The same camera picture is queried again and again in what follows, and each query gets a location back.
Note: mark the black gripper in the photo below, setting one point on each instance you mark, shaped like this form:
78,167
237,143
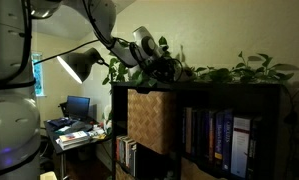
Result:
162,68

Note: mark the tall woven bamboo basket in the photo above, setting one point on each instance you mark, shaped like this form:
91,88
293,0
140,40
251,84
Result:
150,121

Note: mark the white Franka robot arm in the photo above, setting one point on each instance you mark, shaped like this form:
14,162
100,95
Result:
12,126

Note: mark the black cube shelf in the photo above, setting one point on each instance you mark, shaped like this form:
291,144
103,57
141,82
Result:
222,87

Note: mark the short woven bamboo basket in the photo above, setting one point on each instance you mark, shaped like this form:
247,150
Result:
195,171

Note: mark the white plant pot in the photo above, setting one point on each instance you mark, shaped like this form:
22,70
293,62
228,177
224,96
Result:
133,70

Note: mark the green pothos plant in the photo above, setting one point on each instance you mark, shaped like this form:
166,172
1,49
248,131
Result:
219,75

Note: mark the tan spine book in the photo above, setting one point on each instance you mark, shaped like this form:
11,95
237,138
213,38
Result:
188,130

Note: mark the black spine book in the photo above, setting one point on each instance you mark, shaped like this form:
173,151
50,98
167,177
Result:
195,133

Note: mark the white flower decoration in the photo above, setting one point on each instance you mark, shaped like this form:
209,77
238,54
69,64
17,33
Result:
107,116

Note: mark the dark navy spine book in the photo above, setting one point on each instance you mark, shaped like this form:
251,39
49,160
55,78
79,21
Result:
205,133

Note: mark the grey desk lamp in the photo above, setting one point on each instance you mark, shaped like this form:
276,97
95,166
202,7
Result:
80,63

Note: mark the brown spine book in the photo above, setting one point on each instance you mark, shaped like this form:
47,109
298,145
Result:
212,133

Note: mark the blue book yellow label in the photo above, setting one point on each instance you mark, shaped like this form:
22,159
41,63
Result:
219,136

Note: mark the small colourful desk items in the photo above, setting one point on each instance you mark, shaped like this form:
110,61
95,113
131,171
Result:
97,132

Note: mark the red spine book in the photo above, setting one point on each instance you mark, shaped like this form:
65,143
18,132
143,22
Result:
117,148

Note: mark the white spine book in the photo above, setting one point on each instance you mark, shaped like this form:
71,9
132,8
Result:
123,151

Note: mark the black computer monitor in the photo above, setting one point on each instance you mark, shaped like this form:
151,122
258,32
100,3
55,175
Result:
77,107

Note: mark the blue book white title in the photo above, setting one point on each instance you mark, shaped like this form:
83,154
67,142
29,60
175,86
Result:
227,140

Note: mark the colourful cover book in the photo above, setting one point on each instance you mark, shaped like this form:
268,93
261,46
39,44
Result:
74,136

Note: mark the dark blue bag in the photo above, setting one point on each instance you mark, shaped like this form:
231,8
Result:
60,122

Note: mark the thick white book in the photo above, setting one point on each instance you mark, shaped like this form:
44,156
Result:
72,145

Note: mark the black book white print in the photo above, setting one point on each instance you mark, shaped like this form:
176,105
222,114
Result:
254,146

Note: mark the dark desk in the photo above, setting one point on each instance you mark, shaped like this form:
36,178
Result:
52,136

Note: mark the pale yellow box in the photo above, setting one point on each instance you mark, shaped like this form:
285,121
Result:
48,175

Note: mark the window with white frame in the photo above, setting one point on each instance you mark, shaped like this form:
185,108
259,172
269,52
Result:
38,76

